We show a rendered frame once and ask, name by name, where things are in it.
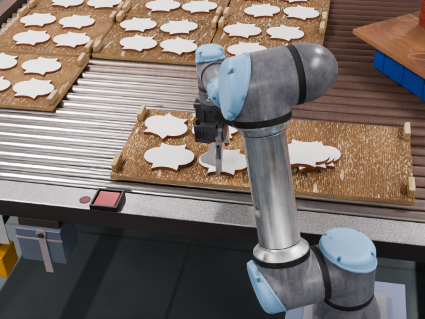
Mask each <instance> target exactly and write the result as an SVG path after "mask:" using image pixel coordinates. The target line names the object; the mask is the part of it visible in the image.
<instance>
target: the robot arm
mask: <svg viewBox="0 0 425 319"><path fill-rule="evenodd" d="M225 58H226V56H225V50H224V49H223V47H222V46H220V45H218V44H204V45H201V46H199V47H198V48H197V50H196V52H195V62H196V69H197V84H198V92H199V97H196V98H195V102H194V108H195V115H196V118H195V119H194V121H195V124H194V135H195V142H201V143H206V144H209V142H213V143H211V144H210V145H209V151H208V152H207V153H205V154H202V155H201V157H200V160H201V162H203V163H206V164H208V165H212V166H215V167H216V176H217V177H218V176H219V174H220V173H221V172H222V164H223V145H222V143H223V142H224V144H225V146H228V145H229V144H230V133H229V126H231V127H233V128H235V129H236V130H238V131H239V132H240V133H241V134H242V139H243V146H244V151H245V159H246V163H247V171H248V175H249V183H250V191H251V195H252V203H253V207H254V215H255V219H256V227H257V235H258V239H259V243H258V244H257V246H256V247H255V248H254V250H253V255H254V260H250V261H249V262H248V263H247V271H248V274H249V277H250V281H251V283H252V286H253V288H254V291H255V294H256V296H257V298H258V300H259V302H260V304H261V306H262V308H263V310H264V311H265V312H267V313H269V314H274V313H280V312H283V311H284V312H288V310H292V309H295V308H300V307H303V306H307V305H310V304H313V305H312V319H380V318H381V312H380V308H379V305H378V302H377V300H376V297H375V295H374V284H375V274H376V267H377V259H376V248H375V246H374V244H373V242H372V240H371V239H370V238H368V236H366V235H364V234H363V233H361V232H358V231H355V230H354V229H351V228H333V229H331V230H328V231H327V232H325V233H324V235H322V236H321V238H320V240H319V244H317V245H314V246H310V247H309V243H308V242H307V241H306V240H305V239H303V238H301V236H300V229H299V220H298V215H297V206H296V201H295V192H294V187H293V178H292V169H291V164H290V155H289V150H288V141H287V136H286V126H287V125H288V123H289V122H290V120H291V119H292V109H291V107H292V106H296V105H300V104H305V103H309V102H311V101H314V100H316V99H318V98H320V97H321V96H323V95H325V94H326V93H327V92H328V91H329V90H330V89H331V88H332V87H333V85H334V84H335V82H336V80H337V76H338V63H337V61H336V58H335V57H334V55H333V54H332V52H331V51H330V50H328V49H327V48H325V47H324V46H321V45H319V44H314V43H309V42H299V43H294V44H289V45H285V46H280V47H274V48H270V49H264V50H260V51H254V52H251V53H247V52H246V53H242V54H240V55H237V56H232V57H229V58H226V59H225ZM214 142H216V143H214Z"/></svg>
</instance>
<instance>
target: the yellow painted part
mask: <svg viewBox="0 0 425 319"><path fill-rule="evenodd" d="M9 242H10V244H1V243H0V277H8V276H9V274H10V273H11V271H12V269H13V267H14V266H15V264H16V262H17V261H18V256H17V253H16V249H15V245H14V242H13V241H9Z"/></svg>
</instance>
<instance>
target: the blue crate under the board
mask: <svg viewBox="0 0 425 319"><path fill-rule="evenodd" d="M374 67H375V68H376V69H377V70H379V71H380V72H382V73H384V74H385V75H386V76H388V77H390V78H391V79H393V80H394V81H396V82H397V83H399V84H400V85H402V86H403V87H405V88H406V89H408V90H409V91H411V92H412V93H414V94H415V95H417V96H418V97H420V98H421V99H423V100H424V101H425V79H424V78H422V77H421V76H419V75H418V74H416V73H414V72H413V71H411V70H409V69H408V68H407V67H405V66H403V65H402V64H400V63H399V62H397V61H395V60H394V59H392V58H391V57H389V56H387V55H386V54H385V53H382V52H381V51H380V50H378V49H376V50H375V56H374Z"/></svg>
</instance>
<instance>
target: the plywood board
mask: <svg viewBox="0 0 425 319"><path fill-rule="evenodd" d="M420 12H421V11H417V12H414V13H410V14H407V15H403V16H398V17H395V18H391V19H388V20H384V21H381V22H377V23H372V24H370V25H365V26H362V27H358V28H353V32H352V33H353V34H354V35H356V36H357V37H359V38H360V39H362V40H364V41H365V42H367V43H368V44H370V45H372V46H373V47H375V48H376V49H378V50H380V51H381V52H382V53H385V54H386V55H387V56H389V57H391V58H392V59H394V60H395V61H397V62H399V63H400V64H402V65H403V66H405V67H407V68H408V69H409V70H411V71H413V72H414V73H416V74H418V75H419V76H421V77H422V78H424V79H425V28H424V27H422V26H420V25H419V15H420Z"/></svg>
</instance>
